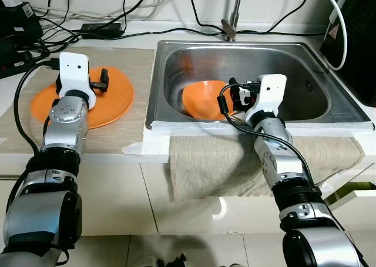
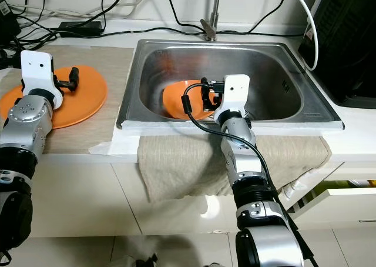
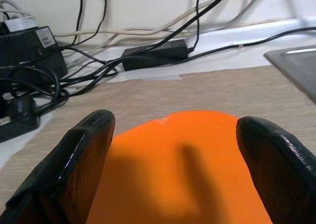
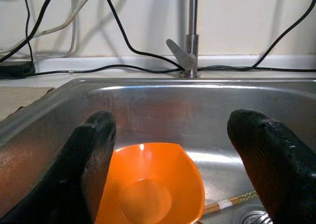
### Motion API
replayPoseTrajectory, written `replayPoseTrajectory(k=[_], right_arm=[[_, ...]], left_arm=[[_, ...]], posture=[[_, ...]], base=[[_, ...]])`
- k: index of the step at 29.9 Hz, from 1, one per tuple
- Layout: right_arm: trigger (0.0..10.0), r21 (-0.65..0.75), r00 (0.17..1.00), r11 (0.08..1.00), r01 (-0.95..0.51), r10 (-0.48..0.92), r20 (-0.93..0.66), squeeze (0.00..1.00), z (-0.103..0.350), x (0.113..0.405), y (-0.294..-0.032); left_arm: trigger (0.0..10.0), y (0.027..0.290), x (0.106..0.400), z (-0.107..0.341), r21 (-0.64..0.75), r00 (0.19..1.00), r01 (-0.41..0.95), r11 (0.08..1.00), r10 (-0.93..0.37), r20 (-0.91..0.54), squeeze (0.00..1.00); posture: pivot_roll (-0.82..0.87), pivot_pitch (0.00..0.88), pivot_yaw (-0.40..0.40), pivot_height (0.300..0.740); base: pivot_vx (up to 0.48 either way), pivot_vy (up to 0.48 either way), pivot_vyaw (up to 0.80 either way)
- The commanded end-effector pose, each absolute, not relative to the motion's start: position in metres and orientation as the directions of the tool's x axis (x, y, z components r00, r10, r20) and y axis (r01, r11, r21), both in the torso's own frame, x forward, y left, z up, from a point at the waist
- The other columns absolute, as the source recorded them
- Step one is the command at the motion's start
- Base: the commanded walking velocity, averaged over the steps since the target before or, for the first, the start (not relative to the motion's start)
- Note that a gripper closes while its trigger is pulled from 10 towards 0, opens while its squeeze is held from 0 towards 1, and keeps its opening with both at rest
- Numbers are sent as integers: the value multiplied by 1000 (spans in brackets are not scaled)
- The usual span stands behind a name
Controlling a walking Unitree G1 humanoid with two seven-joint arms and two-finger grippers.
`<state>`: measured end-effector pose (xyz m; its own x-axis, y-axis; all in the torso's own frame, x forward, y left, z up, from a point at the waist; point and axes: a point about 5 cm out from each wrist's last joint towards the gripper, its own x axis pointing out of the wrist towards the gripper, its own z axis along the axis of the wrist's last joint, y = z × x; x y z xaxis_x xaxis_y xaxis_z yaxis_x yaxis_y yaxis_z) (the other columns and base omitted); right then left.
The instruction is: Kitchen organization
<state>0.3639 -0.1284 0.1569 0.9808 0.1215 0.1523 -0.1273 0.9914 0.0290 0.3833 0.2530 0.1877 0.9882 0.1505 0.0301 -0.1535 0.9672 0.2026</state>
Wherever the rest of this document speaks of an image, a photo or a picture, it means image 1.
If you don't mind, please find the white hose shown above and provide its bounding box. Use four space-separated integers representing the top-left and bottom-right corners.
317 0 349 72

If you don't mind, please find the beige woven placemat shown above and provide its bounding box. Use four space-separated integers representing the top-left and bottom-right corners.
0 46 157 157

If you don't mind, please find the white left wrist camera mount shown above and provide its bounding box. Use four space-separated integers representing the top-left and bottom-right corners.
55 51 96 109

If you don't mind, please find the orange plastic plate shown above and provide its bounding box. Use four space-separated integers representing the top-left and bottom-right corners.
30 65 135 130

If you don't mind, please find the beige hanging towel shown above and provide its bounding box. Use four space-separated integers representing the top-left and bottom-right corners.
169 136 365 205

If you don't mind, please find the black battery charger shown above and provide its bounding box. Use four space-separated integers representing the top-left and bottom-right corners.
0 0 44 48

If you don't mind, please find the stainless steel sink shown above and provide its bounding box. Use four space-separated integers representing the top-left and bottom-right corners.
145 39 375 132

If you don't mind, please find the black power adapter brick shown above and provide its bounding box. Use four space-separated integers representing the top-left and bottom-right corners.
80 22 123 35

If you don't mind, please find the steel sink faucet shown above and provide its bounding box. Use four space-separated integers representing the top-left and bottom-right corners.
220 0 245 42

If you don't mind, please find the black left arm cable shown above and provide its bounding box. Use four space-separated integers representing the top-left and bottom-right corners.
12 58 61 157

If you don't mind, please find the open white cabinet drawer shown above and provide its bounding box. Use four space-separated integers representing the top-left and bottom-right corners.
322 166 376 201

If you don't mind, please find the black power strip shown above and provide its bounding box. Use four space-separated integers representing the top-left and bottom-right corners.
0 48 52 81

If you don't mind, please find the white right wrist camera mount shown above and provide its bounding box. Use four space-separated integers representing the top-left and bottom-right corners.
243 74 288 127

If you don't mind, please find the orange plastic bowl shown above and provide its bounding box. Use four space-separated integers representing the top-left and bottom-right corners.
182 79 260 121

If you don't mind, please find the white base cabinet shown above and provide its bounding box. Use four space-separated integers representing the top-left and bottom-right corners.
0 155 376 238

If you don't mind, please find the thick black cable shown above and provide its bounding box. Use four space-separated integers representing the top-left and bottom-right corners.
187 0 227 32

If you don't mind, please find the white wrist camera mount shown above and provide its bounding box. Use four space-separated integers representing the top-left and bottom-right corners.
243 74 288 127
55 51 96 109

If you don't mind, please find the black appliance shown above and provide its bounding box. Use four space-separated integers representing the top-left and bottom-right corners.
325 0 376 107

